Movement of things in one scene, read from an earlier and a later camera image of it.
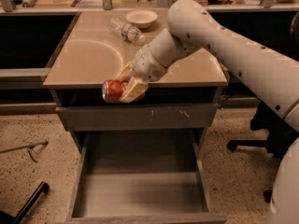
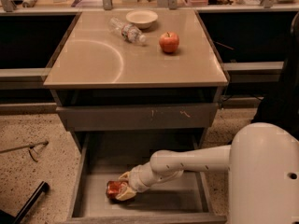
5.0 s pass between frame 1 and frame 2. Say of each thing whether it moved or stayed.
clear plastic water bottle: stayed
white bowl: stayed
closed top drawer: stayed
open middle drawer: stayed
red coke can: moved
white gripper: moved
